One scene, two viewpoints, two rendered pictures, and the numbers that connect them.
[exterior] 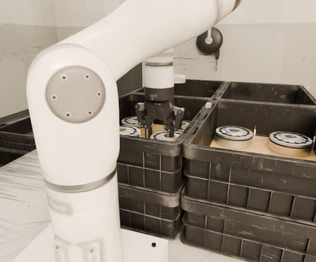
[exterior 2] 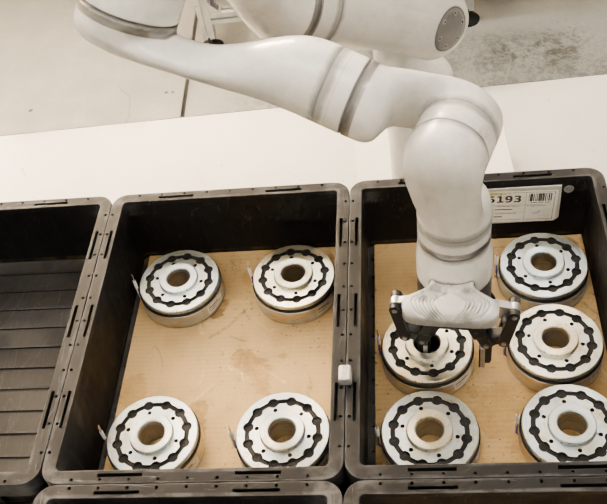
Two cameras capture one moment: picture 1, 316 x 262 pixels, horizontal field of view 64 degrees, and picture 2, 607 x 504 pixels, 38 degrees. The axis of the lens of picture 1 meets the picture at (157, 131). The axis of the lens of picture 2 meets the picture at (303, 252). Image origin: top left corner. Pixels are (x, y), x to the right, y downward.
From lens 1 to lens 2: 1.34 m
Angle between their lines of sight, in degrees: 112
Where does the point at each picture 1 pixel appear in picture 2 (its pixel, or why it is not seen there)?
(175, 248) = not seen: hidden behind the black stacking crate
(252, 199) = (256, 241)
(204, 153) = (314, 187)
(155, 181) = (394, 234)
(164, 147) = (373, 184)
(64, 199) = not seen: hidden behind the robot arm
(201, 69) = not seen: outside the picture
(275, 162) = (226, 192)
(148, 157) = (404, 207)
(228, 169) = (285, 213)
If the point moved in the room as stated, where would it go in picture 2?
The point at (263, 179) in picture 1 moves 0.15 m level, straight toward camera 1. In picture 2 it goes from (241, 219) to (260, 140)
